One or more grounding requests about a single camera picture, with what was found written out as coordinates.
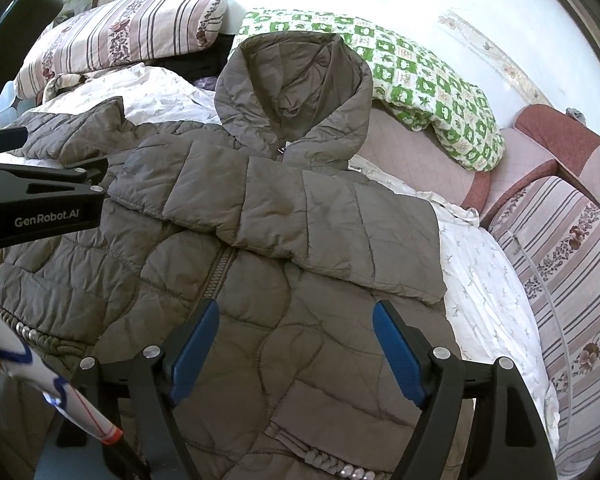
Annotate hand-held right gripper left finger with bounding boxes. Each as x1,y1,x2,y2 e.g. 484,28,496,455
55,299,222,480

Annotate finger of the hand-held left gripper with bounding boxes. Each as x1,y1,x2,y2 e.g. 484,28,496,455
26,155,110,197
0,127,30,157

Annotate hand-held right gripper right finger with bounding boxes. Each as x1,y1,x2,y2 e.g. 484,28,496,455
372,300,556,480

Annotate grey-brown quilted hooded jacket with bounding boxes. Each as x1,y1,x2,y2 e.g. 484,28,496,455
0,31,476,480

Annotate dark clothes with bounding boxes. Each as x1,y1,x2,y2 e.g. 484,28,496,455
145,32,241,93

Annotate cream floral cloth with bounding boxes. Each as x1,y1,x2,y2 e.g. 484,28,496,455
42,72,88,106

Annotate white floral bed sheet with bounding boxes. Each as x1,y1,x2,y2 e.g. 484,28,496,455
0,63,561,456

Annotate white cloth with striped trim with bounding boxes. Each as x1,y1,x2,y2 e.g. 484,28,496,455
0,297,125,445

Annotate striped floral pillow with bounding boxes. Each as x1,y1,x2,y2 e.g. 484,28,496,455
14,0,229,101

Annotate pink quilted cushion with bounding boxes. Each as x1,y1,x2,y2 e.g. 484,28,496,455
350,102,556,221

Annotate striped floral cushion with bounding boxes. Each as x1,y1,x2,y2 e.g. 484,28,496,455
487,175,600,476

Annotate red-pink sofa cushion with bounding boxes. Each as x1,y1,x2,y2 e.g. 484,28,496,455
510,105,600,196

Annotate green checkered blanket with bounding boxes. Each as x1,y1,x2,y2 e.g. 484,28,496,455
235,7,506,173

